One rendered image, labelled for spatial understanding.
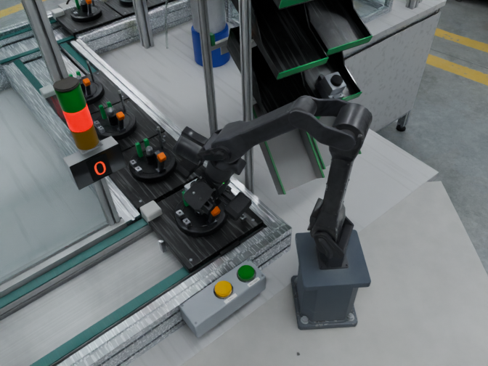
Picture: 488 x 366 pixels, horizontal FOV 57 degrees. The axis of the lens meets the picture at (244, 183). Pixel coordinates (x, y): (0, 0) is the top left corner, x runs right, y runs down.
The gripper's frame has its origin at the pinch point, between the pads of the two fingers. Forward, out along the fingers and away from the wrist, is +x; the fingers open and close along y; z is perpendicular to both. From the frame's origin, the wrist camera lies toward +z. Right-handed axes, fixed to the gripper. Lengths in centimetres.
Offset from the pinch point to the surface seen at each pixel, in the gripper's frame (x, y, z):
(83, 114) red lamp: -15.5, -27.4, 12.2
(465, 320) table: 3, 67, -21
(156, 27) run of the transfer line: 62, -91, -83
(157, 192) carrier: 21.4, -15.9, -1.0
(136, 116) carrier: 33, -45, -22
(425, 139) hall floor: 110, 48, -185
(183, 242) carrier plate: 14.9, 0.6, 7.6
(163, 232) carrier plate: 17.1, -5.6, 8.3
